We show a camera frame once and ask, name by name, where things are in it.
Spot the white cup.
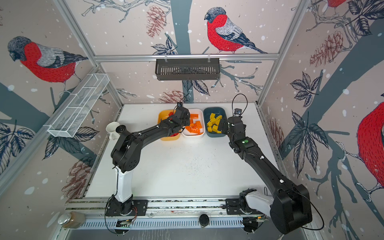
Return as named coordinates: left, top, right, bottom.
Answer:
left=106, top=122, right=120, bottom=141

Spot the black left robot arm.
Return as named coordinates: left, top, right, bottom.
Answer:
left=111, top=107, right=190, bottom=214

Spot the yellow plastic container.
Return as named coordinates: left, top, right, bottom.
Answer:
left=158, top=110, right=181, bottom=141

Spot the white wire wall basket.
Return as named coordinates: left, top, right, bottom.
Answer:
left=48, top=73, right=110, bottom=138

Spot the black wire wall basket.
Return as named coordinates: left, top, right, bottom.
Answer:
left=155, top=58, right=221, bottom=81

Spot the teal plastic container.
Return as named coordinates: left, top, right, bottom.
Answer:
left=203, top=107, right=227, bottom=138

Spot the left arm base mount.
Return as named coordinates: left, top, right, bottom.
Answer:
left=105, top=198, right=149, bottom=217

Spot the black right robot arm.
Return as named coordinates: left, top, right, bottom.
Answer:
left=218, top=116, right=313, bottom=234

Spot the black lidded shaker jar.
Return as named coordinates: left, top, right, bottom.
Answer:
left=116, top=125, right=130, bottom=136

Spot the black round knob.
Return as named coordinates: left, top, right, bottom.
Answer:
left=199, top=214, right=210, bottom=228

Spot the glass jar front left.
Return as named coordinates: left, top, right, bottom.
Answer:
left=58, top=212, right=86, bottom=229

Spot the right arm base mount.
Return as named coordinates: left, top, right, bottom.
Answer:
left=221, top=189, right=274, bottom=216

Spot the white plastic container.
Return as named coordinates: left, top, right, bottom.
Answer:
left=182, top=109, right=206, bottom=138

